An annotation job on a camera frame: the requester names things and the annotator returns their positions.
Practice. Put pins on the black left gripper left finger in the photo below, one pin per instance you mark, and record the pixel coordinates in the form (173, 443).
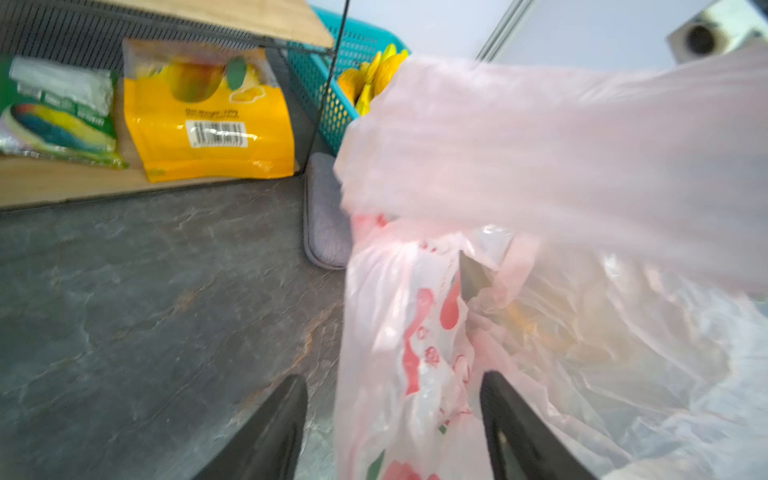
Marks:
(269, 444)

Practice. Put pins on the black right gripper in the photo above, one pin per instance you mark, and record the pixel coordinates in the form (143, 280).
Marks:
(723, 27)

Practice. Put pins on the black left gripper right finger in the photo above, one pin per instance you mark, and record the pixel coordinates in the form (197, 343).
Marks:
(520, 445)

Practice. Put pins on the pink plastic grocery bag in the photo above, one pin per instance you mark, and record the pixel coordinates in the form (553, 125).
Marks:
(598, 238)

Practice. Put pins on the yellow snack packet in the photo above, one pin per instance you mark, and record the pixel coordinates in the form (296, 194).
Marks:
(197, 110)

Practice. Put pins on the yellow banana bunch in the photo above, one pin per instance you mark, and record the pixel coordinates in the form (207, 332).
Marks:
(361, 85)

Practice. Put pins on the teal plastic fruit basket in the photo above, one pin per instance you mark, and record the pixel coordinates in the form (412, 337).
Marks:
(316, 75)

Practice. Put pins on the green snack packet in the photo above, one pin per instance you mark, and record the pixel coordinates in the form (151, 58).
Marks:
(55, 111)

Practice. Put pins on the black wire wooden shelf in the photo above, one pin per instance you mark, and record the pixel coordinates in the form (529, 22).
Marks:
(89, 34)

